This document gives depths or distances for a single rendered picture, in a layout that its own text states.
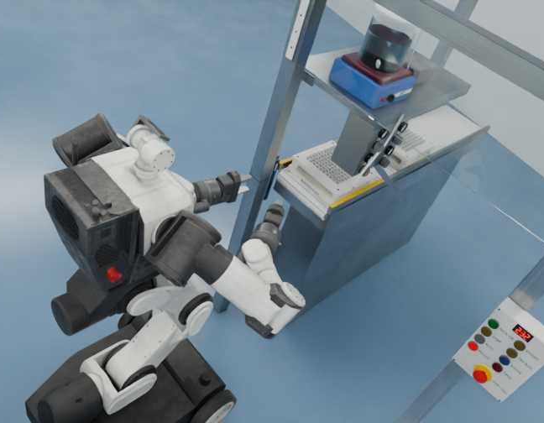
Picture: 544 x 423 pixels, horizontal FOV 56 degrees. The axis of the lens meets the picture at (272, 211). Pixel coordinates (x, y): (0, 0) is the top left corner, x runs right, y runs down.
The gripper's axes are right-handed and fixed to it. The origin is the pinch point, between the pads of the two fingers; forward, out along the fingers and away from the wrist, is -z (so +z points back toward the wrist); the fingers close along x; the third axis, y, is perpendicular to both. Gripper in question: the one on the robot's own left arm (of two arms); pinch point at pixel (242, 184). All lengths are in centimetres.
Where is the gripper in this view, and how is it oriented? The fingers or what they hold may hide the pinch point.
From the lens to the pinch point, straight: 174.1
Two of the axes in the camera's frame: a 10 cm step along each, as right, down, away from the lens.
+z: -7.9, 2.3, -5.6
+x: -2.5, 7.2, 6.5
